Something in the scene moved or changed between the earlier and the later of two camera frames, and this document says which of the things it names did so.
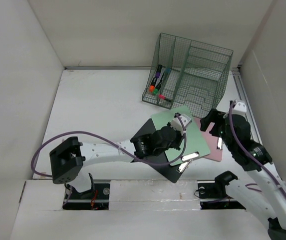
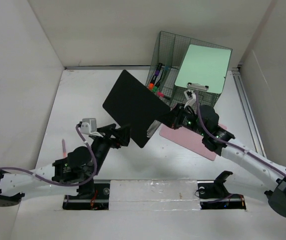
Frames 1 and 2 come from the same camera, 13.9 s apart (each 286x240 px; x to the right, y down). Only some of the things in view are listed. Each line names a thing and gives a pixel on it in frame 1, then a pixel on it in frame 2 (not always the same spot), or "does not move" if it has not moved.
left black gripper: [179, 137] → [122, 135]
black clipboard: [167, 171] → [130, 102]
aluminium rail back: [106, 67] does not move
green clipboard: [195, 142] → [204, 68]
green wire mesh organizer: [187, 73] does not move
